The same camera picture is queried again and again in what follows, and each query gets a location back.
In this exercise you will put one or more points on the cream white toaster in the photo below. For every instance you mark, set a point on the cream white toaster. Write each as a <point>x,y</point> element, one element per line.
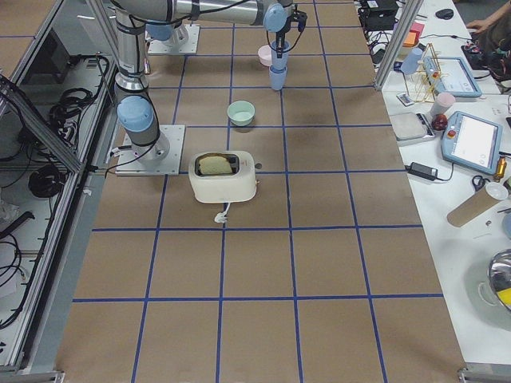
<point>239,186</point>

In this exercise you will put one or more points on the orange sticky notes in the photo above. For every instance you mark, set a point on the orange sticky notes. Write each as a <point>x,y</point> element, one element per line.
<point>415,32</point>

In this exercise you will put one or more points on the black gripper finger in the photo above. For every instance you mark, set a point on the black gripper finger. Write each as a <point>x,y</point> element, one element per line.
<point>279,47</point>

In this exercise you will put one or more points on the aluminium frame post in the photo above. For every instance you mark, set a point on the aluminium frame post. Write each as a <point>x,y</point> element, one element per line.
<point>406,19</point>

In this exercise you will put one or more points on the mint green bowl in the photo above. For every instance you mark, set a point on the mint green bowl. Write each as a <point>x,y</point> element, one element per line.
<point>241,113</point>

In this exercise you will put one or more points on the wooden wire rack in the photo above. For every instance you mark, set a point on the wooden wire rack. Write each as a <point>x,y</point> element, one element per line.
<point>422,85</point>

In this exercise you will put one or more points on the steel mixing bowl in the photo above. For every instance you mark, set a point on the steel mixing bowl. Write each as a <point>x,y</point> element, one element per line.
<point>499,277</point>

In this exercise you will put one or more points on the light blue cup on desk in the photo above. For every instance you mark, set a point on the light blue cup on desk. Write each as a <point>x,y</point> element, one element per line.
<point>411,62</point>

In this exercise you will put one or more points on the black power adapter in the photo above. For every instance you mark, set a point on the black power adapter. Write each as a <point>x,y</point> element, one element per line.
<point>422,171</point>

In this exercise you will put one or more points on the blue teach pendant near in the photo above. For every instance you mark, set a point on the blue teach pendant near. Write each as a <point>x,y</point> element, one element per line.
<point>472,142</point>

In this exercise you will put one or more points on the blue teach pendant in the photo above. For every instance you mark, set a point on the blue teach pendant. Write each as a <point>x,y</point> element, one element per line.
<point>472,142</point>
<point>451,75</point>

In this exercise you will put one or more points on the blue teach pendant far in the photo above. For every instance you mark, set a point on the blue teach pendant far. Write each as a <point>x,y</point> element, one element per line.
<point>451,75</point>

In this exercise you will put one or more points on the carried blue plastic cup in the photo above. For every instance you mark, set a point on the carried blue plastic cup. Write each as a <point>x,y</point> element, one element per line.
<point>279,60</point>

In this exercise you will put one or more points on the pink cup on desk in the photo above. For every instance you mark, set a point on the pink cup on desk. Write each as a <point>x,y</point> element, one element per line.
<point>442,103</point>

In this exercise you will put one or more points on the bread slice in toaster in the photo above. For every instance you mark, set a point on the bread slice in toaster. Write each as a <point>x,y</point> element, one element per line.
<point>214,165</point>

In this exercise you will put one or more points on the black electronics box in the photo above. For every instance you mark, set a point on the black electronics box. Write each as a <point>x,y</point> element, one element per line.
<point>377,15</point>

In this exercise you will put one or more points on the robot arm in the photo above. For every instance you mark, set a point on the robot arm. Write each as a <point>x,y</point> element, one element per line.
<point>135,109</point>
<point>170,35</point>

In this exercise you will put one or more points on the black scissors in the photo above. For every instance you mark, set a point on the black scissors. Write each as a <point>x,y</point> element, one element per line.
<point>479,182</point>

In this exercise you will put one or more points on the grey digital scale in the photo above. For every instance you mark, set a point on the grey digital scale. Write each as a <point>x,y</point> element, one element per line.
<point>411,128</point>

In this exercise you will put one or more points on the red apple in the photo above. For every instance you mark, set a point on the red apple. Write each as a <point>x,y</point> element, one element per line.
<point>439,122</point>

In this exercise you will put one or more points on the cardboard tube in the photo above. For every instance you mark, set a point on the cardboard tube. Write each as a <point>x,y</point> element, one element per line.
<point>481,201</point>

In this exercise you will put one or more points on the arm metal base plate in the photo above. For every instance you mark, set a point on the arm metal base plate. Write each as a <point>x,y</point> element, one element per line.
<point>157,48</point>
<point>163,159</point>

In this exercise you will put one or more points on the black computer mouse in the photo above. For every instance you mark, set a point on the black computer mouse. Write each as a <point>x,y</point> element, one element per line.
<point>444,14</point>

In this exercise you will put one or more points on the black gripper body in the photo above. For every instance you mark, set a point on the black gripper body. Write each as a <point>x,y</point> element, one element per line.
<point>280,36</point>

